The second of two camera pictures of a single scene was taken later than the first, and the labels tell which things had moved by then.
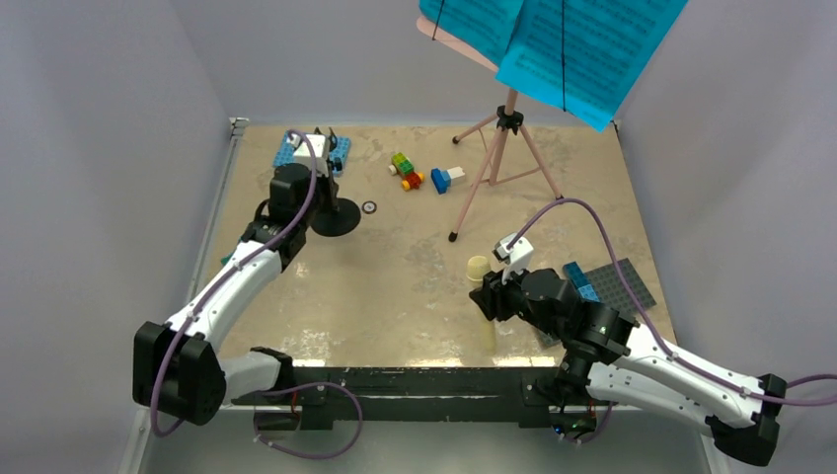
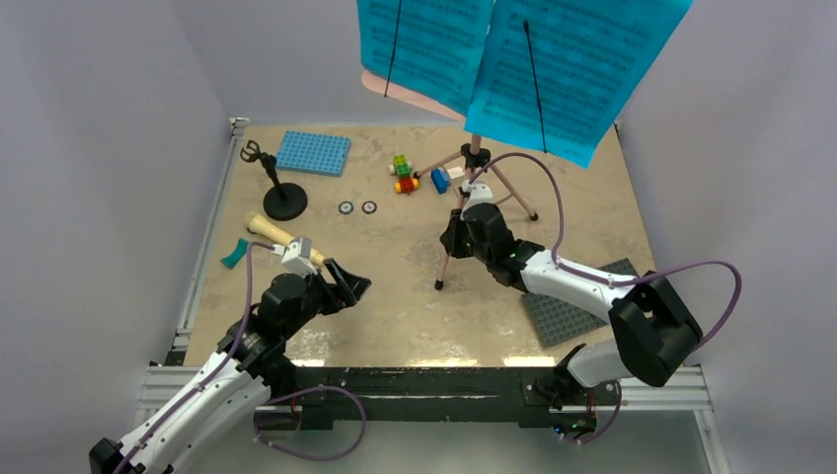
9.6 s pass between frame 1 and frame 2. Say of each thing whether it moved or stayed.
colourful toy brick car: stayed
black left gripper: moved
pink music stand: moved
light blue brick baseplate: stayed
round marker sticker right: stayed
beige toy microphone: moved
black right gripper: moved
